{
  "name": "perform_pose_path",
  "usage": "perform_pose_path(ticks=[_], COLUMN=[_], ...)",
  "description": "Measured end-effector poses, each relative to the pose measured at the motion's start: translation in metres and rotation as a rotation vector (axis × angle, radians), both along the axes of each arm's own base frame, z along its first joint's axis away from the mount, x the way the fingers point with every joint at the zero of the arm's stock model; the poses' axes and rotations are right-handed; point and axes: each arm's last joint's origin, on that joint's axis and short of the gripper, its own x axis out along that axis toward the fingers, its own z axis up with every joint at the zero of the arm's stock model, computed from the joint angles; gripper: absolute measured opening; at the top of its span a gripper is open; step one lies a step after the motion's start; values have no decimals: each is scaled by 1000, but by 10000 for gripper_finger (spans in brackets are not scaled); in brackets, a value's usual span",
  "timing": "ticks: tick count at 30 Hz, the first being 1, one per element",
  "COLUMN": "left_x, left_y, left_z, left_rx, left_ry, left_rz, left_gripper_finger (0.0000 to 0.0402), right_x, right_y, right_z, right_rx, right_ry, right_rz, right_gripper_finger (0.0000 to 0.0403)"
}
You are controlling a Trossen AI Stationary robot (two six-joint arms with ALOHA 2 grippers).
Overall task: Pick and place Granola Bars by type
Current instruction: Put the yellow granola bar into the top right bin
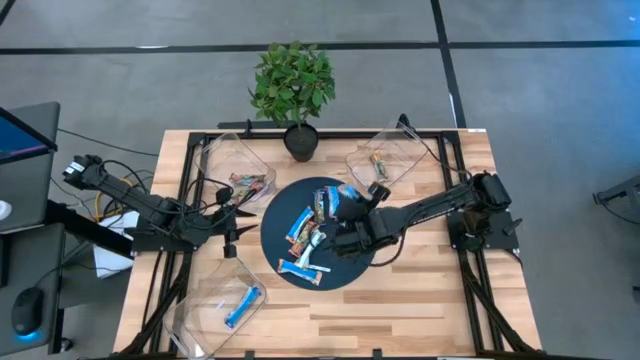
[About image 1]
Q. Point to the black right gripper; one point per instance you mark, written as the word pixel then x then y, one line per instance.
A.
pixel 360 232

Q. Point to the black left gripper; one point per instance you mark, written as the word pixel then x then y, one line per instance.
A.
pixel 222 225

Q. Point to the green blue granola bar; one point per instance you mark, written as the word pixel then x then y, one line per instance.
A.
pixel 319 205

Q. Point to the multicolour granola bar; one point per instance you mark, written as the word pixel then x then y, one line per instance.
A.
pixel 250 190
pixel 247 178

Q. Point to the orange green granola bar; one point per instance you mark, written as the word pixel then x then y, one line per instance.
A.
pixel 379 166

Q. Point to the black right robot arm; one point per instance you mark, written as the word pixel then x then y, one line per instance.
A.
pixel 430 205

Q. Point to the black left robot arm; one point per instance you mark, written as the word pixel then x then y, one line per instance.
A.
pixel 130 195

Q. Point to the round dark blue plate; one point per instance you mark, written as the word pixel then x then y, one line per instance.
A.
pixel 350 272

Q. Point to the thin white wrapper strip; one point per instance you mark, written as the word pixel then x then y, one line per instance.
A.
pixel 320 268

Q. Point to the clear plastic bin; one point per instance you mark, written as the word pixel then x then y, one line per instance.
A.
pixel 225 155
pixel 400 150
pixel 200 320

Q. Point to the white paper sheet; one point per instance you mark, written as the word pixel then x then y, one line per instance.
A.
pixel 112 250

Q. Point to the green plant in black pot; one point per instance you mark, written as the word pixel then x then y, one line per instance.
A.
pixel 292 85

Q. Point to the black desk support bar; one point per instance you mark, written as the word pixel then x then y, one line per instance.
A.
pixel 85 227

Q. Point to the grey side desk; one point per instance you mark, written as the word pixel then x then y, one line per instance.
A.
pixel 30 250

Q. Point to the black computer mouse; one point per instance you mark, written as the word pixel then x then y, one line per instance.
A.
pixel 27 310

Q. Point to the laptop with blue screen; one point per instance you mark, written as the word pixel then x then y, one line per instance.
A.
pixel 20 142

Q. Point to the white round object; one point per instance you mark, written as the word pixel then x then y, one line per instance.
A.
pixel 3 210

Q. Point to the black stand leg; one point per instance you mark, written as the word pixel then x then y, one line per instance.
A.
pixel 620 189

